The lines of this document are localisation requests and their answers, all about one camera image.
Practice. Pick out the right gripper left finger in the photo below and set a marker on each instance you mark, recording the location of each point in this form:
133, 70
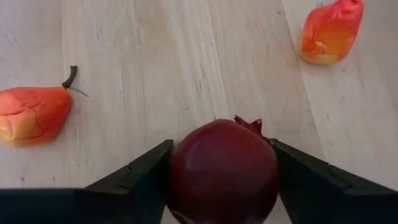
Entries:
136, 193

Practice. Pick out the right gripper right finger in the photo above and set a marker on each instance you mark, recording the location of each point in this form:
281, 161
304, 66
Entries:
326, 196

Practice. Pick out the dark red pomegranate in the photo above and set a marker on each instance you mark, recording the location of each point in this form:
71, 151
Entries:
224, 174

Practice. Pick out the small orange red pear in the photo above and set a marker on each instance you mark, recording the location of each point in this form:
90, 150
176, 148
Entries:
34, 115
329, 34

